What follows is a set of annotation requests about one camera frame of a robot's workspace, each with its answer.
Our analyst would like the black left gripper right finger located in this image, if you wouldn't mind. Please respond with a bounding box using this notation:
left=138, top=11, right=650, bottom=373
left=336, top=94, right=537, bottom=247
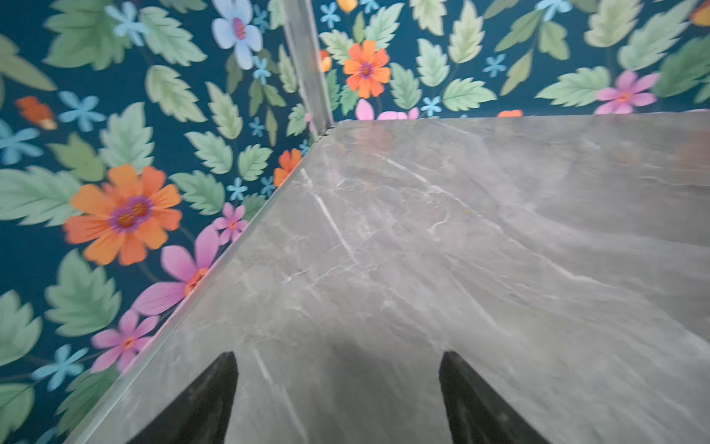
left=439, top=351, right=548, bottom=444

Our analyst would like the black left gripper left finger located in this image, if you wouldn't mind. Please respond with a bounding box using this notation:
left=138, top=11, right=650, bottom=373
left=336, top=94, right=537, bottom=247
left=129, top=351, right=239, bottom=444

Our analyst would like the aluminium frame post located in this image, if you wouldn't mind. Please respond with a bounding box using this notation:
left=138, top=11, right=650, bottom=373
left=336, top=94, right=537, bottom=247
left=280, top=0, right=334, bottom=137

